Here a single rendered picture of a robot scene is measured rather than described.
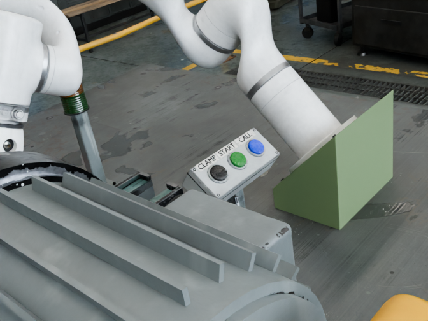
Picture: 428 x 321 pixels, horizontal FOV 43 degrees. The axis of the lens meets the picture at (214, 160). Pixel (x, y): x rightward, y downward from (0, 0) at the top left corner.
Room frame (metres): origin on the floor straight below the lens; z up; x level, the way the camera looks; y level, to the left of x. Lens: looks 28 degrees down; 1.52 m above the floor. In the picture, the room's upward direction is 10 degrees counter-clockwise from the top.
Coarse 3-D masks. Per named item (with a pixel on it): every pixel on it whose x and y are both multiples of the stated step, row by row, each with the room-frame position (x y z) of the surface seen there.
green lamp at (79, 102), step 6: (78, 96) 1.26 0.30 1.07; (84, 96) 1.28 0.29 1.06; (66, 102) 1.26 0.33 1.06; (72, 102) 1.26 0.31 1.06; (78, 102) 1.26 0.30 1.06; (84, 102) 1.27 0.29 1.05; (66, 108) 1.26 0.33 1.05; (72, 108) 1.26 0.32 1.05; (78, 108) 1.26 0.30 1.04; (84, 108) 1.27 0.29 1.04
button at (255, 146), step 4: (252, 140) 0.86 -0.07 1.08; (256, 140) 0.87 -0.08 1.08; (248, 144) 0.86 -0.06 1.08; (252, 144) 0.86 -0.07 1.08; (256, 144) 0.86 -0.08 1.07; (260, 144) 0.86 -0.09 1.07; (252, 148) 0.85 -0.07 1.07; (256, 148) 0.85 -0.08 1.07; (260, 148) 0.85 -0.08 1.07; (252, 152) 0.85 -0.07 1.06; (256, 152) 0.84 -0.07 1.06; (260, 152) 0.85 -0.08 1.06
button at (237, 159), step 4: (236, 152) 0.83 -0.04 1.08; (232, 156) 0.82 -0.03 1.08; (236, 156) 0.82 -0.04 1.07; (240, 156) 0.83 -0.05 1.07; (244, 156) 0.83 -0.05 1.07; (232, 160) 0.81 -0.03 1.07; (236, 160) 0.82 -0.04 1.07; (240, 160) 0.82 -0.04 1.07; (244, 160) 0.82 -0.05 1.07; (236, 164) 0.81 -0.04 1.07; (240, 164) 0.81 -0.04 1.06; (244, 164) 0.81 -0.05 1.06
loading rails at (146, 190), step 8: (136, 176) 1.09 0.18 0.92; (144, 176) 1.08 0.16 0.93; (120, 184) 1.06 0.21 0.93; (128, 184) 1.07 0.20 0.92; (136, 184) 1.06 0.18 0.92; (144, 184) 1.06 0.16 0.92; (152, 184) 1.08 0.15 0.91; (168, 184) 1.02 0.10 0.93; (136, 192) 1.04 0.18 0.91; (144, 192) 1.06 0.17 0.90; (152, 192) 1.07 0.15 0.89; (160, 192) 1.01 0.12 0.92; (168, 192) 1.01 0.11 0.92; (176, 192) 0.99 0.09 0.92; (152, 200) 0.99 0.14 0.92; (160, 200) 0.96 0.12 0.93; (168, 200) 0.97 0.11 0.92
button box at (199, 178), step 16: (240, 144) 0.86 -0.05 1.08; (208, 160) 0.81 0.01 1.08; (224, 160) 0.82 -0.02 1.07; (256, 160) 0.83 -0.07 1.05; (272, 160) 0.85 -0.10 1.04; (192, 176) 0.78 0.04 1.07; (208, 176) 0.78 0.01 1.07; (240, 176) 0.80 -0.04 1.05; (256, 176) 0.84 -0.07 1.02; (208, 192) 0.76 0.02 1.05; (224, 192) 0.76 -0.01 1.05
